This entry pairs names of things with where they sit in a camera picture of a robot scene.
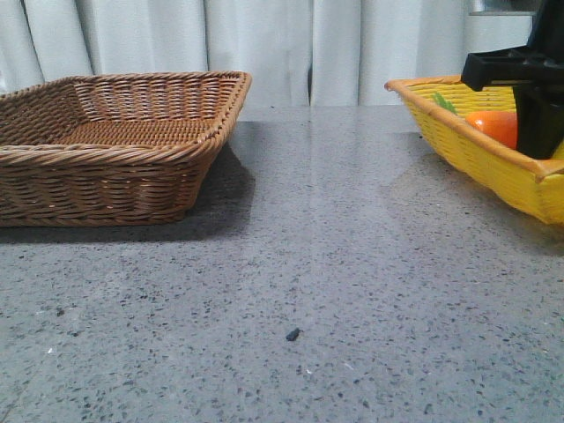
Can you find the white curtain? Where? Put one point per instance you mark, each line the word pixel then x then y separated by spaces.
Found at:
pixel 299 53

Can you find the orange toy carrot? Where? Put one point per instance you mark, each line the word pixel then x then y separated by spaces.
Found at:
pixel 499 125

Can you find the brown wicker basket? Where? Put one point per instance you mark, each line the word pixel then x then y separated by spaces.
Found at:
pixel 114 150

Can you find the yellow woven basket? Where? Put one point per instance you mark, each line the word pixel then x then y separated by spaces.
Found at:
pixel 531 186

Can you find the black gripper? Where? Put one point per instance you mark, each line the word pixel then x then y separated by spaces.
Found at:
pixel 536 70

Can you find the yellow tape roll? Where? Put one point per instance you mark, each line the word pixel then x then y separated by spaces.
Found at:
pixel 559 152

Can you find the small black debris piece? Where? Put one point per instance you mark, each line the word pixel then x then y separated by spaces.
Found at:
pixel 293 335

